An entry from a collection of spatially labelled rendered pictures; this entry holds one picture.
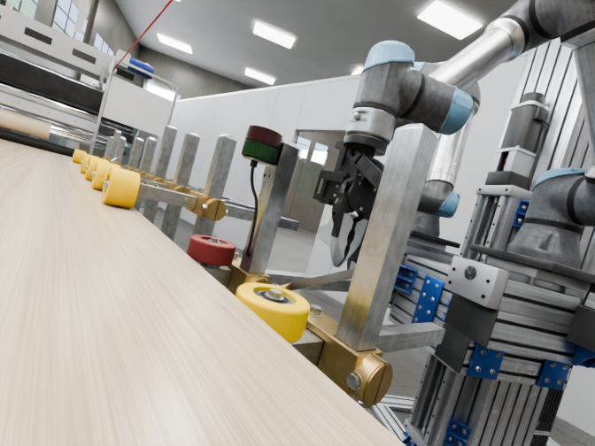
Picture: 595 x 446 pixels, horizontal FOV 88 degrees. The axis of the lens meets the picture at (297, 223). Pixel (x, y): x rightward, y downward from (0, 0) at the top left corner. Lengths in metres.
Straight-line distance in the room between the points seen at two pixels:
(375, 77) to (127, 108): 2.64
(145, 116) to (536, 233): 2.80
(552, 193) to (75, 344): 0.94
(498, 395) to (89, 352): 1.20
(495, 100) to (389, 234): 3.15
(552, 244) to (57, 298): 0.92
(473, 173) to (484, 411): 2.34
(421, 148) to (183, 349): 0.30
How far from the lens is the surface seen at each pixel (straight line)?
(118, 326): 0.23
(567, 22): 0.85
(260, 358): 0.22
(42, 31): 3.37
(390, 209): 0.35
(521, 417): 1.40
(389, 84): 0.53
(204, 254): 0.53
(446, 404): 1.26
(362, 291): 0.36
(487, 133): 3.35
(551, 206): 0.96
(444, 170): 0.96
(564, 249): 0.94
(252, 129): 0.52
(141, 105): 3.05
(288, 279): 0.66
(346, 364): 0.37
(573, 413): 3.12
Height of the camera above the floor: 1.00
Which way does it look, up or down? 3 degrees down
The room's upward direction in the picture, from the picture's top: 16 degrees clockwise
